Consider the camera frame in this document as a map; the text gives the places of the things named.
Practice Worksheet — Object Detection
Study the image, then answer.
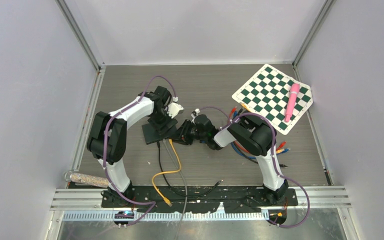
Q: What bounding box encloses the black router cable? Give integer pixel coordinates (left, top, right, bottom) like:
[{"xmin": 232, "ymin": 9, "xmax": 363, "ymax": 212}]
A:
[{"xmin": 157, "ymin": 141, "xmax": 224, "ymax": 199}]

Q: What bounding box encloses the red ethernet cable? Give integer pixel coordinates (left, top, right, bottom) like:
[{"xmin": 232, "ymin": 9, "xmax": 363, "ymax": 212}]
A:
[{"xmin": 229, "ymin": 105, "xmax": 287, "ymax": 157}]

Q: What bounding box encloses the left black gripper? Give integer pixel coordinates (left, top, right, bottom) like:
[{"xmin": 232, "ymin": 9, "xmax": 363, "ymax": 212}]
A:
[{"xmin": 149, "ymin": 107, "xmax": 178, "ymax": 139}]

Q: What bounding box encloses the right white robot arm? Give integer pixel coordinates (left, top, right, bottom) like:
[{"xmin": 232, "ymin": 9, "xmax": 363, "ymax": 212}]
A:
[{"xmin": 169, "ymin": 111, "xmax": 289, "ymax": 205}]

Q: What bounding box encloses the clear glitter tube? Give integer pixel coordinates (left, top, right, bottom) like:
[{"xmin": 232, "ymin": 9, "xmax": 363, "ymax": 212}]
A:
[{"xmin": 64, "ymin": 170, "xmax": 110, "ymax": 188}]

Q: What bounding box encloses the green white checkered board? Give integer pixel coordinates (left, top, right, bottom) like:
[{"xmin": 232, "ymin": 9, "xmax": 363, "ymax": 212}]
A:
[{"xmin": 231, "ymin": 64, "xmax": 314, "ymax": 135}]

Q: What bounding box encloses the blue ethernet cable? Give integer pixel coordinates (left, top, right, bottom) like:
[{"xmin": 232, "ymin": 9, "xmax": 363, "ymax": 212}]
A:
[{"xmin": 229, "ymin": 110, "xmax": 292, "ymax": 161}]

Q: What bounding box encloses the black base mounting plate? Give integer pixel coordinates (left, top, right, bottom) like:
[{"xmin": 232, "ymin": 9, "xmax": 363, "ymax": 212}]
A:
[{"xmin": 100, "ymin": 185, "xmax": 298, "ymax": 214}]

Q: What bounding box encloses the black router box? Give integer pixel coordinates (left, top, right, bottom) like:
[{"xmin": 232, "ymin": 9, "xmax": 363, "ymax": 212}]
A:
[{"xmin": 141, "ymin": 119, "xmax": 178, "ymax": 145}]

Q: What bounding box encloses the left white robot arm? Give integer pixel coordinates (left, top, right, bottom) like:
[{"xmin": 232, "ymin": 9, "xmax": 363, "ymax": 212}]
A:
[{"xmin": 86, "ymin": 86, "xmax": 184, "ymax": 207}]

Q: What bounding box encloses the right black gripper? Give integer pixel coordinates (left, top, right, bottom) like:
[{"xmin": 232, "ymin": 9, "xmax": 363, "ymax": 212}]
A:
[{"xmin": 169, "ymin": 119, "xmax": 208, "ymax": 146}]

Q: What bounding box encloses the grey router cable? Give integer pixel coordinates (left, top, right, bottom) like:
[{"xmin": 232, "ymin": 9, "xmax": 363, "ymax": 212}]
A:
[{"xmin": 162, "ymin": 140, "xmax": 190, "ymax": 240}]

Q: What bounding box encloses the pink cylindrical tube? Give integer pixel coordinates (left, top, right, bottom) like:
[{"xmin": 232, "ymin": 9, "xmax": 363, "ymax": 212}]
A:
[{"xmin": 284, "ymin": 83, "xmax": 300, "ymax": 123}]

